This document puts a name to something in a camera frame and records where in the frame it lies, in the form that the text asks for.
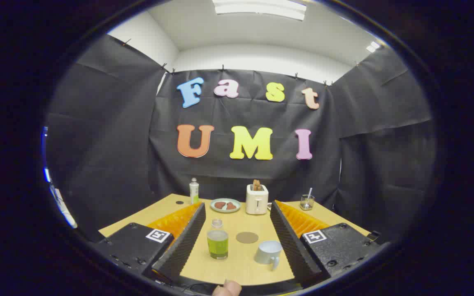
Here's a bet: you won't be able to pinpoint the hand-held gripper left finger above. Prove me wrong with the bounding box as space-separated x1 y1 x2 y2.
92 201 207 286

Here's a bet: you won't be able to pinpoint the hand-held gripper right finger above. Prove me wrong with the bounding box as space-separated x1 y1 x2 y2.
270 200 386 288

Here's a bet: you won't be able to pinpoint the pale blue cup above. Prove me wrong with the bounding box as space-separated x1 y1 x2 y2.
254 240 283 271

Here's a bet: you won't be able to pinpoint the clear green-label juice bottle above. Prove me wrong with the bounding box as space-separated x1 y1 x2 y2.
207 219 229 260

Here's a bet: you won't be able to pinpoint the round brown coaster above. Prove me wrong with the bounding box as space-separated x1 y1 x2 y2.
236 231 259 244

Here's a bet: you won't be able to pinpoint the tall white and green bottle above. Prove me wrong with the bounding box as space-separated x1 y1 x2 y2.
189 178 200 205

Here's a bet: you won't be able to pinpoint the white toaster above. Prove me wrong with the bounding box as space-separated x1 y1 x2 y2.
246 184 269 215

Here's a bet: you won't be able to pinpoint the wooden table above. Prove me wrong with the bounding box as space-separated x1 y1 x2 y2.
98 193 371 286

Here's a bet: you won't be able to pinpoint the pale green plate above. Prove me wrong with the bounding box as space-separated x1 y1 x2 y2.
210 198 242 213

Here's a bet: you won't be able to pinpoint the long ceiling light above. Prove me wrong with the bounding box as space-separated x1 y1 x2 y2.
212 0 307 21

